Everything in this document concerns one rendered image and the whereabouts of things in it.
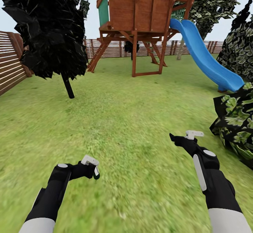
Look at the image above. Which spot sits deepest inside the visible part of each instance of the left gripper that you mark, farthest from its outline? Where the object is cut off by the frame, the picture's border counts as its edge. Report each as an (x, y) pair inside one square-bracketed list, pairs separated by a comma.
[(85, 170)]

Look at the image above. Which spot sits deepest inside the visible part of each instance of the insectifuge atomizer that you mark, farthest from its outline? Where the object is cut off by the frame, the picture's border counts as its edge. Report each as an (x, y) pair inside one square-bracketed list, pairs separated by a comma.
[(96, 174)]

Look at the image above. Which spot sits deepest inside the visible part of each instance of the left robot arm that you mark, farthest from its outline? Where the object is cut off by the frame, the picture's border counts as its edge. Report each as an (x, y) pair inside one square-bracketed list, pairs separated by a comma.
[(44, 211)]

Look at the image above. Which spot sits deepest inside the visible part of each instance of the bush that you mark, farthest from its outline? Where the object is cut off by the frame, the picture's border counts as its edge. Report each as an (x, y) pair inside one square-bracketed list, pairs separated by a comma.
[(237, 53), (235, 121)]

